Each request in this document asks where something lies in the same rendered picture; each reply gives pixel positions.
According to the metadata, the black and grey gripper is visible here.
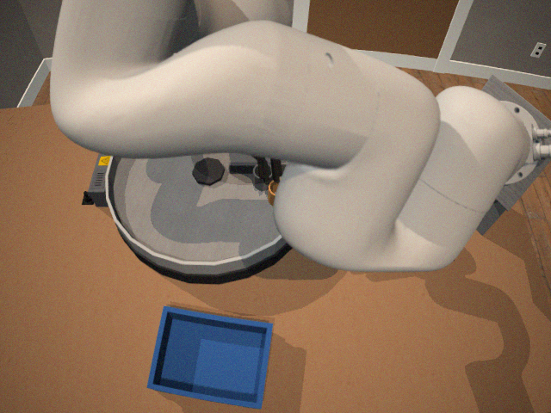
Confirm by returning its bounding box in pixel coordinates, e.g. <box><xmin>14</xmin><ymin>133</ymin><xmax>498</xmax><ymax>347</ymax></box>
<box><xmin>254</xmin><ymin>157</ymin><xmax>282</xmax><ymax>184</ymax></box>

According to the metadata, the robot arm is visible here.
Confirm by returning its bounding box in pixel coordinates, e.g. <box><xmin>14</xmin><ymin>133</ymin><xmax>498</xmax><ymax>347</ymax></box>
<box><xmin>50</xmin><ymin>0</ymin><xmax>551</xmax><ymax>272</ymax></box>

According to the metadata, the bronze bushing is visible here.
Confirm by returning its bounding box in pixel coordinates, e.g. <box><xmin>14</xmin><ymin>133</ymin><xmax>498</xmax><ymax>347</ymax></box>
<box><xmin>268</xmin><ymin>180</ymin><xmax>279</xmax><ymax>206</ymax></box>

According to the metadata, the blue shallow tray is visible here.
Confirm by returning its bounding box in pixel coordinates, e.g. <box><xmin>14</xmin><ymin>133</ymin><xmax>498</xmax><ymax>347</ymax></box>
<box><xmin>146</xmin><ymin>306</ymin><xmax>273</xmax><ymax>410</ymax></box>

